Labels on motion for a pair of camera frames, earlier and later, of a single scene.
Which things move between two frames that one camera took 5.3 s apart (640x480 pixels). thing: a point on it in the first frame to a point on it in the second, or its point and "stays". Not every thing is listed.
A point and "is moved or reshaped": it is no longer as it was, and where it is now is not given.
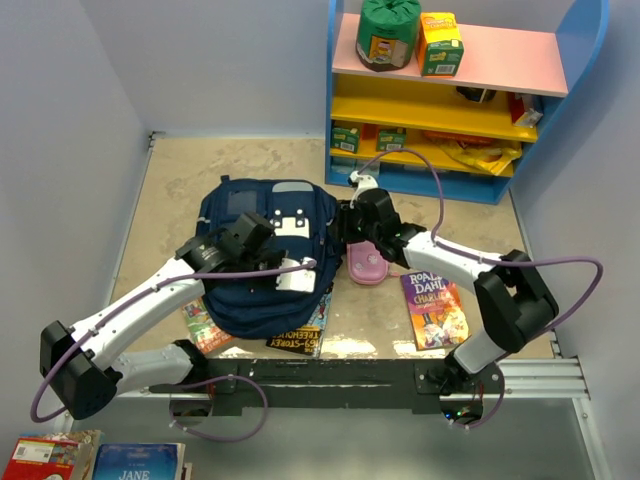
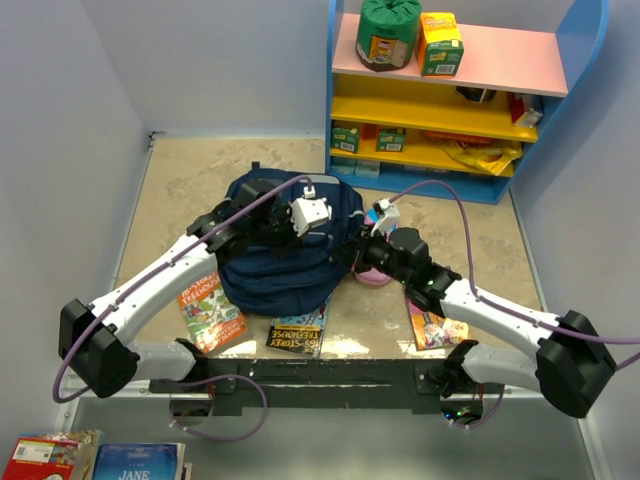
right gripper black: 344,215 to 354,252
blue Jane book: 140,461 stays
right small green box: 390,139 stays
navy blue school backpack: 305,216 is moved or reshaped
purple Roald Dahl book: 436,311 stays
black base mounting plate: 346,386 stays
